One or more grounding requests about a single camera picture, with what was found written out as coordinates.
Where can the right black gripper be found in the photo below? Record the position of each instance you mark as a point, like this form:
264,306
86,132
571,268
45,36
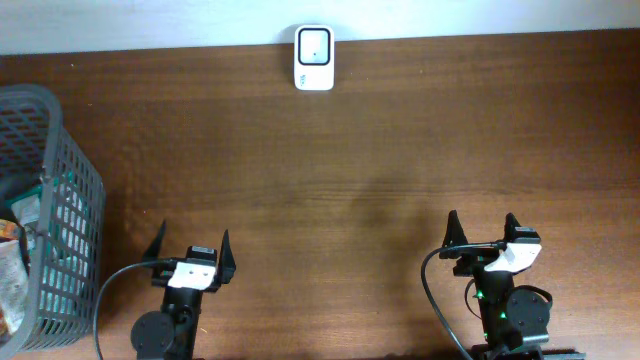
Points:
469,259

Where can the green 3M wipes pack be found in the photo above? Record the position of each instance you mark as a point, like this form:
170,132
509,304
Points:
25,209

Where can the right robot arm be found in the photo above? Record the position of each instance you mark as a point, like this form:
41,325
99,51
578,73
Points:
514,318

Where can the white barcode scanner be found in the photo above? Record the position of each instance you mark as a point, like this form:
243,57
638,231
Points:
314,58

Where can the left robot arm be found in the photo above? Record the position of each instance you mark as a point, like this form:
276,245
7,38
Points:
170,332

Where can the mint green tissue pack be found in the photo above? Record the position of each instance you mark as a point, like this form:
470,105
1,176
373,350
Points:
14,286

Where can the grey plastic basket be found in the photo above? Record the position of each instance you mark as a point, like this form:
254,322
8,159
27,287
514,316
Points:
64,275

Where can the orange Kleenex tissue pack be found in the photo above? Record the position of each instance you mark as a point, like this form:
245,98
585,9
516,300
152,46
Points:
9,231

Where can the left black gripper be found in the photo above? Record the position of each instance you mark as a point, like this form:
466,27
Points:
227,266

